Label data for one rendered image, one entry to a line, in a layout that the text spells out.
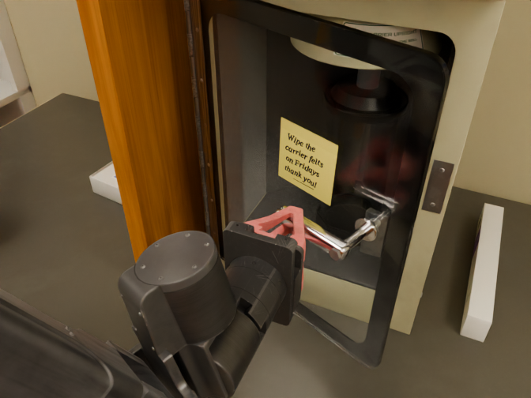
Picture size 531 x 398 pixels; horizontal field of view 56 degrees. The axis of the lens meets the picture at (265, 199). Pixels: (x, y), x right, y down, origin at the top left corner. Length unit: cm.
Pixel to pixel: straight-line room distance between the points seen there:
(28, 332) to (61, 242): 64
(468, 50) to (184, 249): 32
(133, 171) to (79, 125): 64
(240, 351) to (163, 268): 9
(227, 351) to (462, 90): 33
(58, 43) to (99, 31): 87
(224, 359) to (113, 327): 42
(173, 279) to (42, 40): 120
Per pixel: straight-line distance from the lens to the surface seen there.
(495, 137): 104
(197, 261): 33
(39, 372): 32
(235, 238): 43
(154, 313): 34
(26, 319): 31
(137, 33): 61
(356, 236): 49
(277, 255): 42
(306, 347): 73
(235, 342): 39
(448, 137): 56
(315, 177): 53
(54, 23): 142
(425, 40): 59
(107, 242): 91
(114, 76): 59
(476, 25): 51
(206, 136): 65
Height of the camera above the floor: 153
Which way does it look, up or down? 38 degrees down
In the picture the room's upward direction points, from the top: straight up
